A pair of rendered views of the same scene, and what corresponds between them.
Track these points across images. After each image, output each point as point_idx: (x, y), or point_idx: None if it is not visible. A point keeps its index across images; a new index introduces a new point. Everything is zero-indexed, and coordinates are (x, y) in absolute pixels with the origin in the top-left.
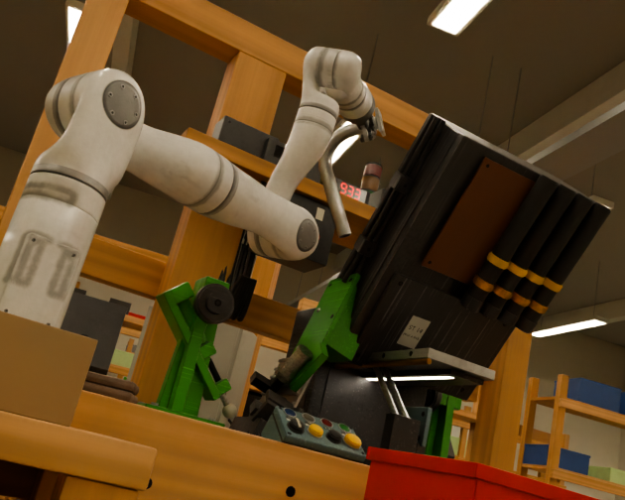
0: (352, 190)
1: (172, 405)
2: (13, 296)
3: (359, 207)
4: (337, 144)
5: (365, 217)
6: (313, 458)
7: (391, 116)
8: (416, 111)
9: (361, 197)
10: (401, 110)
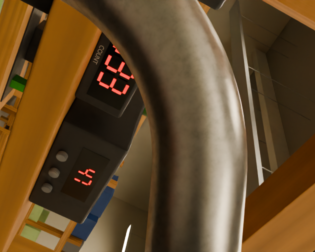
0: (122, 73)
1: None
2: None
3: (52, 79)
4: (127, 58)
5: (27, 87)
6: None
7: None
8: (311, 245)
9: (103, 92)
10: None
